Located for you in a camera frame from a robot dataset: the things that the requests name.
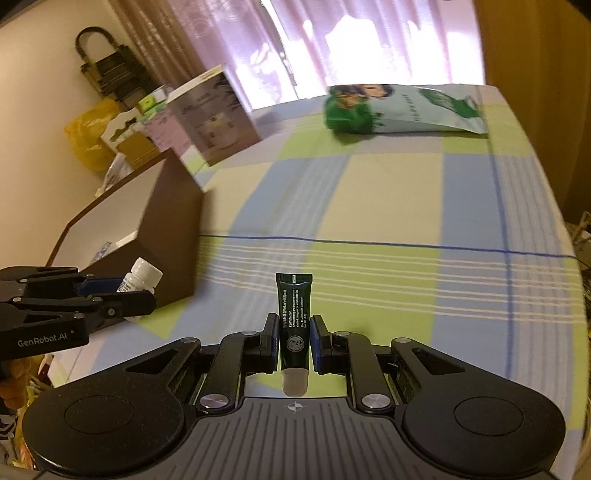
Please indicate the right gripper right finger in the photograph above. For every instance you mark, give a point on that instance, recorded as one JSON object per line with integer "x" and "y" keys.
{"x": 352, "y": 356}

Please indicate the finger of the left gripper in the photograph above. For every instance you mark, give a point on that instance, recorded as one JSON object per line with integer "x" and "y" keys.
{"x": 106, "y": 309}
{"x": 91, "y": 286}

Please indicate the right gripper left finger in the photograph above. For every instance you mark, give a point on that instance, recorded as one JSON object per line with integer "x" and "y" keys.
{"x": 238, "y": 356}

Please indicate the white small bottle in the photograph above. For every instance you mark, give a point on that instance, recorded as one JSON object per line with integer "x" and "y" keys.
{"x": 143, "y": 276}

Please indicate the dark green small tube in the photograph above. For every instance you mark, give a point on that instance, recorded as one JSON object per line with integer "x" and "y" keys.
{"x": 294, "y": 292}

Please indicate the blue floss pick box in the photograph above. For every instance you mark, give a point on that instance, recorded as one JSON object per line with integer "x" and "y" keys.
{"x": 104, "y": 250}

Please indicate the brown white storage box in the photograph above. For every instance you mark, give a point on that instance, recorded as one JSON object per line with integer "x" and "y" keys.
{"x": 153, "y": 213}

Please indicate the clear plastic bag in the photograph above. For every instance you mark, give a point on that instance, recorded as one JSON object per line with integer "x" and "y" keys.
{"x": 118, "y": 170}

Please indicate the brown cardboard box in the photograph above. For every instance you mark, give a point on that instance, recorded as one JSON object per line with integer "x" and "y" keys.
{"x": 138, "y": 150}

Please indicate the yellow plastic bag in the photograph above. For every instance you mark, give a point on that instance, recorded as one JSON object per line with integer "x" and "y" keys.
{"x": 84, "y": 136}

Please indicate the white wooden rack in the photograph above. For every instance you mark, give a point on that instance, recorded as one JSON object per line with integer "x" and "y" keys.
{"x": 121, "y": 127}

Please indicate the checkered tablecloth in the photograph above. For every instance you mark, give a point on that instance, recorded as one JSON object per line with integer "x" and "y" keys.
{"x": 453, "y": 240}

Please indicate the pink cardboard box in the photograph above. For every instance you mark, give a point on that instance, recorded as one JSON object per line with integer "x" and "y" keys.
{"x": 165, "y": 132}

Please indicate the humidifier product box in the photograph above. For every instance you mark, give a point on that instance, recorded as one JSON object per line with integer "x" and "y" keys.
{"x": 212, "y": 115}

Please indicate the green snack bag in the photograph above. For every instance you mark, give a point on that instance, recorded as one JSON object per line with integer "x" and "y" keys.
{"x": 371, "y": 109}

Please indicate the pink curtain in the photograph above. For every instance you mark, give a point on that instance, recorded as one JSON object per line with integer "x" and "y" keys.
{"x": 281, "y": 51}

